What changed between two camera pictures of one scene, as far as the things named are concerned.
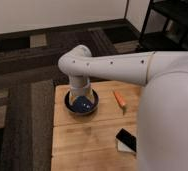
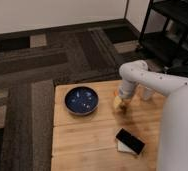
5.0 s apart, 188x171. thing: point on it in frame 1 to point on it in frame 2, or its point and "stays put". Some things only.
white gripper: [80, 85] to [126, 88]
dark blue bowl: [82, 103] stays put
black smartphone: [127, 138] stays put
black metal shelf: [182, 32] stays put
